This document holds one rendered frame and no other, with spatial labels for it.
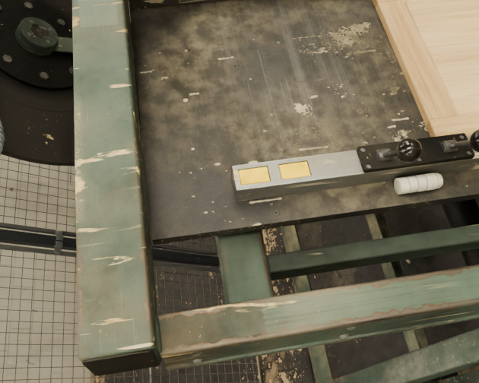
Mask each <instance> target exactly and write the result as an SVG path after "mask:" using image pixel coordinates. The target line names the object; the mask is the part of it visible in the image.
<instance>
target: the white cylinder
mask: <svg viewBox="0 0 479 383"><path fill-rule="evenodd" d="M441 186H443V177H442V176H441V175H440V174H439V173H427V174H421V175H415V176H405V177H399V178H396V179H395V181H394V188H395V192H396V193H397V194H399V195H402V194H407V193H413V192H423V191H429V190H435V189H437V188H441Z"/></svg>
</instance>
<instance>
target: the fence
mask: <svg viewBox="0 0 479 383"><path fill-rule="evenodd" d="M473 151H474V153H475V155H474V157H473V158H472V159H467V160H456V161H450V162H444V163H434V164H428V165H422V166H411V167H405V168H400V169H389V170H383V171H377V172H371V173H364V172H363V168H362V166H361V163H360V160H359V157H358V155H357V150H349V151H343V152H337V153H331V154H320V155H313V156H308V157H296V158H290V159H284V160H273V161H267V162H260V163H250V164H243V165H237V166H232V183H233V190H234V194H235V199H236V202H238V201H248V200H254V199H260V198H270V197H276V196H282V195H292V194H298V193H304V192H314V191H320V190H326V189H332V188H342V187H348V186H354V185H365V184H370V183H376V182H387V181H392V180H395V179H396V178H399V177H405V176H415V175H421V174H427V173H439V174H443V173H453V172H458V171H465V170H470V169H479V152H477V151H475V150H473ZM300 162H307V164H308V167H309V172H310V175H311V176H305V177H299V178H293V179H282V178H281V173H280V170H279V165H283V164H288V163H300ZM266 166H267V167H268V174H269V177H270V180H271V181H270V182H260V183H254V184H248V185H241V183H240V176H239V170H242V169H254V168H259V167H266Z"/></svg>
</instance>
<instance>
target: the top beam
mask: <svg viewBox="0 0 479 383"><path fill-rule="evenodd" d="M72 32H73V76H74V121H75V210H76V254H77V299H78V358H79V360H80V361H82V364H83V365H84V366H85V367H86V368H87V369H89V370H90V371H91V372H92V373H93V374H95V375H96V376H101V375H110V374H114V373H119V372H127V371H132V370H137V369H146V368H150V367H155V366H158V365H160V363H161V361H162V358H161V357H160V353H159V351H158V344H157V328H156V320H155V317H156V313H157V298H156V290H155V282H154V266H153V258H152V249H151V234H150V225H149V216H148V201H147V193H146V185H145V176H144V161H143V152H142V144H141V129H140V120H139V111H138V96H137V87H136V80H135V63H134V56H133V47H132V32H131V23H130V15H129V6H128V0H72Z"/></svg>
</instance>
